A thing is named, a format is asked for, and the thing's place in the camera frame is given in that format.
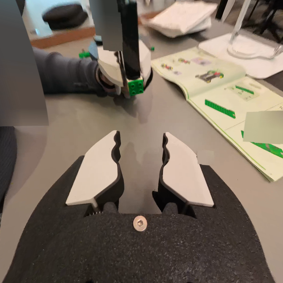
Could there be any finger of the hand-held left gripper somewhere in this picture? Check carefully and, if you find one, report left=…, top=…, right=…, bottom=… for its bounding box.
left=138, top=41, right=152, bottom=82
left=97, top=47, right=125, bottom=88

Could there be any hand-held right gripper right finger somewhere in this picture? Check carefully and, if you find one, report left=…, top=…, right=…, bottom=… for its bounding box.
left=152, top=132, right=215, bottom=213

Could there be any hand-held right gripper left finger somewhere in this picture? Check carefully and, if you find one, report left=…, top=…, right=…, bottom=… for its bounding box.
left=65, top=130, right=125, bottom=207

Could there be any green square toy brick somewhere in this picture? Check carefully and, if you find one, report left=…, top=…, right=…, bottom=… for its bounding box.
left=127, top=78, right=145, bottom=97

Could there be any black toy brick column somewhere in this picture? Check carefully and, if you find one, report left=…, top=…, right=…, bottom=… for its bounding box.
left=119, top=0, right=143, bottom=81

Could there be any person's left forearm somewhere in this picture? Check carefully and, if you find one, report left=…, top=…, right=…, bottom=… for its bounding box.
left=33, top=47, right=104, bottom=96

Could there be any grey desk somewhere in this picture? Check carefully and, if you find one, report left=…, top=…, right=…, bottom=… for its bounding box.
left=0, top=22, right=283, bottom=283

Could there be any person's left hand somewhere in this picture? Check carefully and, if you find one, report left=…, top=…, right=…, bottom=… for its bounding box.
left=96, top=67, right=121, bottom=97

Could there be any brown wooden ledge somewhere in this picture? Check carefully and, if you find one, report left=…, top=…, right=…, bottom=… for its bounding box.
left=30, top=27, right=96, bottom=49

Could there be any black round cushion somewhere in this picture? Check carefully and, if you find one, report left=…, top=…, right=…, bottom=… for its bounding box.
left=42, top=3, right=89, bottom=30

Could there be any toy brick instruction booklet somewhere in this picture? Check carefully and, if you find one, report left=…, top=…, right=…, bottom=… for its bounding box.
left=151, top=46, right=283, bottom=183

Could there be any person's dark clothed body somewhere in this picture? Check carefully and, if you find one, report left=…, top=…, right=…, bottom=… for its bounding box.
left=0, top=126, right=17, bottom=213

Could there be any clear curved stand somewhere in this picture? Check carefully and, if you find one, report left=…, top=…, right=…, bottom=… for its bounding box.
left=227, top=0, right=283, bottom=60

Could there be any black chair frame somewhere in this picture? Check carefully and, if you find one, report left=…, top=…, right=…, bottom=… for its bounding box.
left=215, top=0, right=283, bottom=43

